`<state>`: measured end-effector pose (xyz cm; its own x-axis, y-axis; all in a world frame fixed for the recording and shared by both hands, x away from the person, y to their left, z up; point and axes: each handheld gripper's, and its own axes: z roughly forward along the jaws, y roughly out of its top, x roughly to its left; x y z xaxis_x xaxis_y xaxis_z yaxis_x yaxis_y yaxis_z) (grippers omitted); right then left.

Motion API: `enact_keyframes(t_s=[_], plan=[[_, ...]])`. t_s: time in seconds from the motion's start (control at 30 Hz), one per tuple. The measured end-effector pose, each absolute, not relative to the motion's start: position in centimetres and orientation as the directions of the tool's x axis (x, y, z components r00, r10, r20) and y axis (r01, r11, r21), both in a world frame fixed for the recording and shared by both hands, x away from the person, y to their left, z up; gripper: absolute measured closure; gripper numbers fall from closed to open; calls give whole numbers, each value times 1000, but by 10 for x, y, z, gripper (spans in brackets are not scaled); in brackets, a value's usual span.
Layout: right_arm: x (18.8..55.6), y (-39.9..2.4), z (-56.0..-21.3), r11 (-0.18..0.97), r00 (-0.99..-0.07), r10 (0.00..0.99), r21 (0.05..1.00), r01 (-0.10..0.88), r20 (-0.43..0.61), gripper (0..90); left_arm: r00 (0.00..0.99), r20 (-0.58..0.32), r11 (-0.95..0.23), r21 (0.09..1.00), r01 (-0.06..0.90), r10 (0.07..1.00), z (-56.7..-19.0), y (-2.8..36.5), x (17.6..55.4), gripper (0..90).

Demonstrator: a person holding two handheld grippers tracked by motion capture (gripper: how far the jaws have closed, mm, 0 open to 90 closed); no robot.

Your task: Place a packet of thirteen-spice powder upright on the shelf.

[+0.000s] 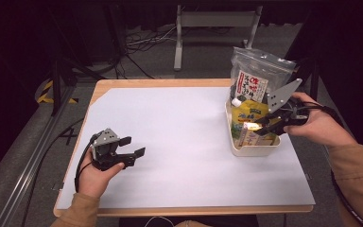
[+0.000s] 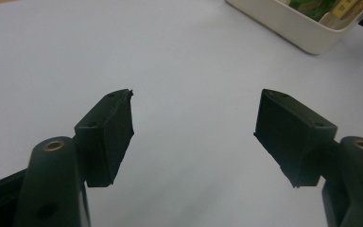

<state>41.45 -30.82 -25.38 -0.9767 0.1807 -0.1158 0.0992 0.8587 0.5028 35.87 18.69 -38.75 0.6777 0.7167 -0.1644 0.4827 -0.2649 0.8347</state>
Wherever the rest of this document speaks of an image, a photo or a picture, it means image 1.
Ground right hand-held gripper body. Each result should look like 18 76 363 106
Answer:
266 78 310 127

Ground yellow spouted seasoning pouch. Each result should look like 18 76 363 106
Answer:
231 97 270 140

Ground wooden table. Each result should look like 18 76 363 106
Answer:
52 79 316 218

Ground aluminium floor rail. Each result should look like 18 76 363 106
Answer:
0 84 77 227

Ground black floor cable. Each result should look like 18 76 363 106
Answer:
21 117 86 227

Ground clear seaweed bag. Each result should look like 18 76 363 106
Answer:
230 46 297 105

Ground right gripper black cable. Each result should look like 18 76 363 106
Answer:
296 100 363 227

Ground white cable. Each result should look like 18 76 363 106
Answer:
143 216 175 227

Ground person's left hand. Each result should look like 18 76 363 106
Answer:
77 148 126 199

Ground bundle of floor cables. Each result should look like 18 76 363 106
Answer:
124 25 179 79

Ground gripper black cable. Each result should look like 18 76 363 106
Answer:
74 133 98 193
296 100 363 227

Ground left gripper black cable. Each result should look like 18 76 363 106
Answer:
74 133 98 193

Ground beige packet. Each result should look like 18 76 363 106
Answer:
237 122 278 148

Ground cream plastic basket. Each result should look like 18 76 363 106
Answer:
225 98 282 158

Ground yellow black hazard tape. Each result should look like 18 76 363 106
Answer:
37 79 78 104

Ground person's right hand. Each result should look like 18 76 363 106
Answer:
283 92 357 148

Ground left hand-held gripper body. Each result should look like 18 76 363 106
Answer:
89 127 123 171

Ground grey metal stand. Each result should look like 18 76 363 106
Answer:
173 4 264 72

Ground black tripod stand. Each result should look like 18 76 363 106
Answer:
48 55 107 117

